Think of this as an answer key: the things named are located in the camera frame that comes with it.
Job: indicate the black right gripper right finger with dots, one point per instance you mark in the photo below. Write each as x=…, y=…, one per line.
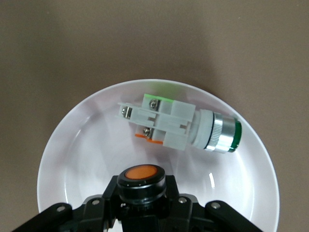
x=186, y=210

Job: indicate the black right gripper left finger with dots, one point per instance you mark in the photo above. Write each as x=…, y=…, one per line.
x=96, y=210

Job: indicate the orange push-button switch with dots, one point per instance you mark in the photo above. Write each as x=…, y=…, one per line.
x=141, y=181

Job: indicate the white round plate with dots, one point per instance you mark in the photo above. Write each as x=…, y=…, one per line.
x=84, y=157

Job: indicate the brown table mat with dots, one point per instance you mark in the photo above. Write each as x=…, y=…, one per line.
x=72, y=48

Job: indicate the green push-button switch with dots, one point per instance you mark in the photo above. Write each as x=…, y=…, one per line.
x=173, y=123

